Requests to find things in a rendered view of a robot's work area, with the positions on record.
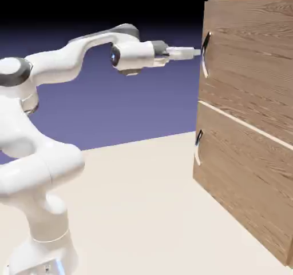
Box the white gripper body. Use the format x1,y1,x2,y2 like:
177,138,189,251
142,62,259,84
165,46,196,61

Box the long curved metal handle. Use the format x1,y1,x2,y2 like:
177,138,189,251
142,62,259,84
200,31,212,79

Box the large wood cabinet door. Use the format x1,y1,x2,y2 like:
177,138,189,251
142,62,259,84
198,0,293,147

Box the light wood cabinet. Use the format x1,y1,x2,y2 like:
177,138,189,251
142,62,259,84
192,0,293,269

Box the small wood cabinet door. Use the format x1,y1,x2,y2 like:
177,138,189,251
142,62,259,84
192,102,293,268

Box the short curved metal handle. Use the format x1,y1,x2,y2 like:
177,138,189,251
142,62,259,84
194,129,204,166

